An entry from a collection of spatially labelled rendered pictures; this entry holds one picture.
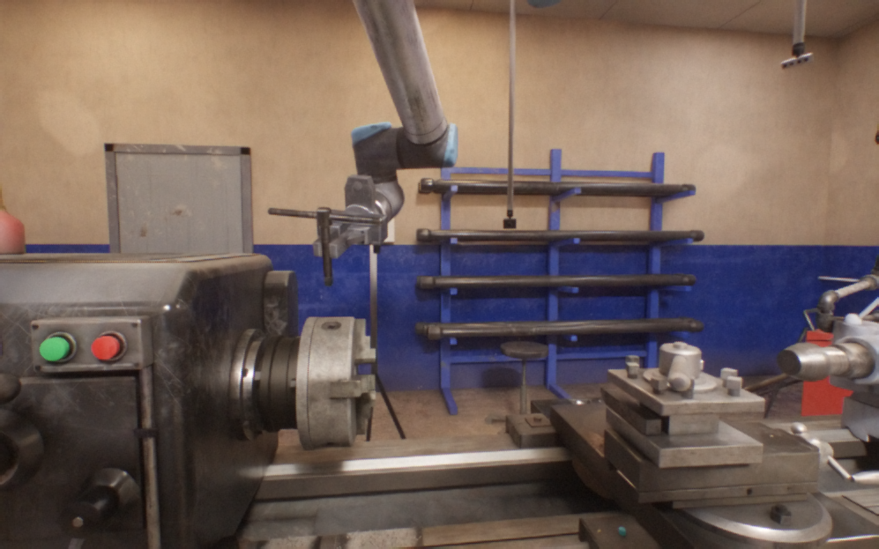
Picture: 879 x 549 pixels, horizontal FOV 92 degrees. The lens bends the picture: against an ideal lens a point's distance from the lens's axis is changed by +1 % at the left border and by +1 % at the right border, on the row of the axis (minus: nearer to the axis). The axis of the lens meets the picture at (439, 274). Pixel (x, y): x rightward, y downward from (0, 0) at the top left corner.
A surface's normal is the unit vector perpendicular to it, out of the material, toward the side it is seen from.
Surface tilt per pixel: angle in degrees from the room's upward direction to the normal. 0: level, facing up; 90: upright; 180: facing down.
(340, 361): 57
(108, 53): 90
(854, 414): 90
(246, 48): 90
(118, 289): 45
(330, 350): 49
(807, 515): 0
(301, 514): 90
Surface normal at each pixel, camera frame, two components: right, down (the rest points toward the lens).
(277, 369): 0.11, -0.50
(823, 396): -0.89, 0.04
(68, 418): 0.13, 0.07
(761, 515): 0.00, -1.00
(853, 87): -0.99, 0.00
